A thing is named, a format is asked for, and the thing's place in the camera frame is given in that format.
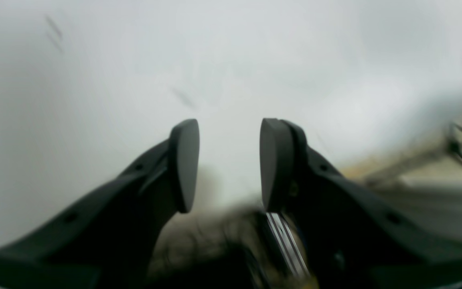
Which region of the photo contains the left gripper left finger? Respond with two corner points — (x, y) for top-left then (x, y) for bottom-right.
(0, 119), (200, 289)

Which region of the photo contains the silver aluminium frame rail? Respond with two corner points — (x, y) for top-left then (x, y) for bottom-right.
(266, 212), (310, 280)

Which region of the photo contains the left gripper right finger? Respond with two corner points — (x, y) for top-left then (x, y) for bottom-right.
(259, 118), (462, 289)

